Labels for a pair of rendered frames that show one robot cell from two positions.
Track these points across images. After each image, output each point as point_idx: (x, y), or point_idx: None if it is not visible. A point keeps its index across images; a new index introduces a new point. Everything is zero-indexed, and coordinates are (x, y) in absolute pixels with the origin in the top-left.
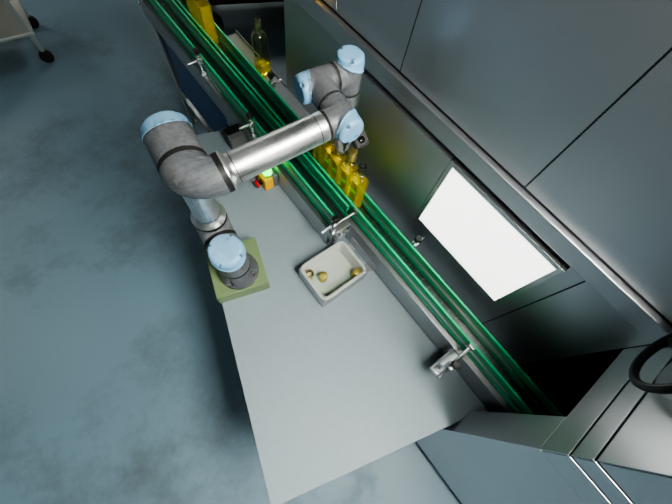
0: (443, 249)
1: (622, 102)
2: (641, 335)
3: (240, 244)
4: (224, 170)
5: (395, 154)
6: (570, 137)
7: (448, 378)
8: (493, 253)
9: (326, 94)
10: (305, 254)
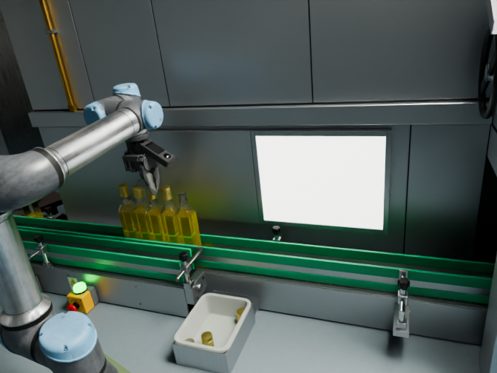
0: (307, 234)
1: (311, 1)
2: (478, 129)
3: (83, 314)
4: (46, 152)
5: (205, 175)
6: (306, 43)
7: (425, 348)
8: (340, 178)
9: (118, 103)
10: (171, 340)
